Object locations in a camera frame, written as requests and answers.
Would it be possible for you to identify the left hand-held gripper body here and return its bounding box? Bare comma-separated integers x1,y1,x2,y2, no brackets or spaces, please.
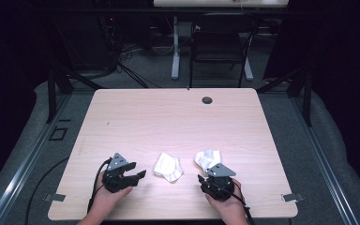
101,152,136,193

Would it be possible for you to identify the aluminium floor rail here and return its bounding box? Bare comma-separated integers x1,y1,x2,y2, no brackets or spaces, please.
292,96,360,225
0,93,72,225

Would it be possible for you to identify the tangle of dark cables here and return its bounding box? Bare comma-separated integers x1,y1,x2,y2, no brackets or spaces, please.
98,13,176,89

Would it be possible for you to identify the person's left hand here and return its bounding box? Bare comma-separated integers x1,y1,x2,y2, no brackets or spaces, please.
88,182,134,218

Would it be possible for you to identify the black metal stand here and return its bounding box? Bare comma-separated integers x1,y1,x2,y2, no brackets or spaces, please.
45,66,105,125
255,66,314,128

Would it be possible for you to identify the person's right hand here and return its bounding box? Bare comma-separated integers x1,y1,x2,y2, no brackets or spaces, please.
204,178,248,218

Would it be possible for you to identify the grey table bracket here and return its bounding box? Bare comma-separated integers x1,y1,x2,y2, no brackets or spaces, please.
281,192,306,203
42,193,67,203

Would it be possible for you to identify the black floor cable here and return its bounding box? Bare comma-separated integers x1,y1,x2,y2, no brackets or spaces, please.
23,157,70,225

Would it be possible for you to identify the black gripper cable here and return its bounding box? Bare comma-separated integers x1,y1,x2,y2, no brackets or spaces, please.
230,180,256,225
86,157,113,214

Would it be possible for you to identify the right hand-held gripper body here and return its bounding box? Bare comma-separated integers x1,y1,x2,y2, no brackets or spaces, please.
199,162,237,202

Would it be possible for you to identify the white desk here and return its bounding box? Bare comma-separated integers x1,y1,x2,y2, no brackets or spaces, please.
152,0,291,82

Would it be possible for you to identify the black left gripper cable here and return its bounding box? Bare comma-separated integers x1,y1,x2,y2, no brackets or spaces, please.
86,157,113,214

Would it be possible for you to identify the white ankle sock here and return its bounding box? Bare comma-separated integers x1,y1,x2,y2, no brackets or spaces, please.
194,149,222,176
153,151,185,184

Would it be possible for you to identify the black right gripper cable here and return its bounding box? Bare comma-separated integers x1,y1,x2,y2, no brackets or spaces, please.
230,180,256,225

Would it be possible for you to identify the black chair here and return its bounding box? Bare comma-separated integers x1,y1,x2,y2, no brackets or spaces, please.
187,12,260,89

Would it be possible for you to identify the black tape square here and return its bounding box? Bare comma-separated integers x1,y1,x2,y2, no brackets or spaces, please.
48,126,68,142

